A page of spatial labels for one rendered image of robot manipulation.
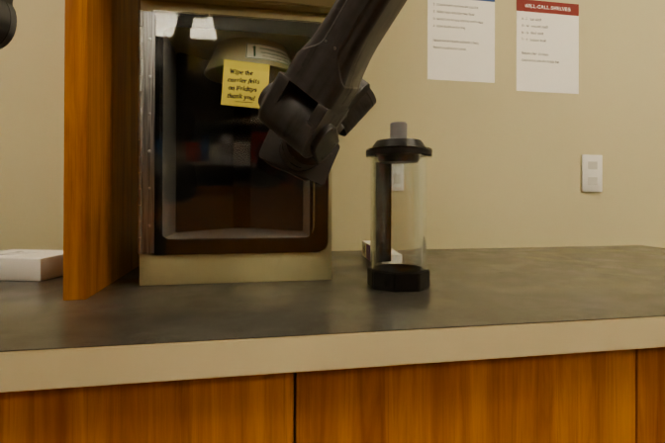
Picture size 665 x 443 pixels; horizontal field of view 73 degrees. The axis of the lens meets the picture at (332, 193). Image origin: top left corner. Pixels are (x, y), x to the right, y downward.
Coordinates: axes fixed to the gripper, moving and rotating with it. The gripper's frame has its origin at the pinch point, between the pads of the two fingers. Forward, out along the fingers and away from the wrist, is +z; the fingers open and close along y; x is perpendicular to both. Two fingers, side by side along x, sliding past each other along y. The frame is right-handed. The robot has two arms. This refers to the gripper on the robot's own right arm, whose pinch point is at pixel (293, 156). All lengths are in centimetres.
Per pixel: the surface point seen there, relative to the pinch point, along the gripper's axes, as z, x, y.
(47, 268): 14.0, 33.9, 30.4
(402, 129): -3.1, -11.1, -14.1
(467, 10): 47, -66, -32
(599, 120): 47, -56, -84
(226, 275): 5.7, 22.4, 2.0
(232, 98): 4.2, -5.2, 13.0
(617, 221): 48, -30, -103
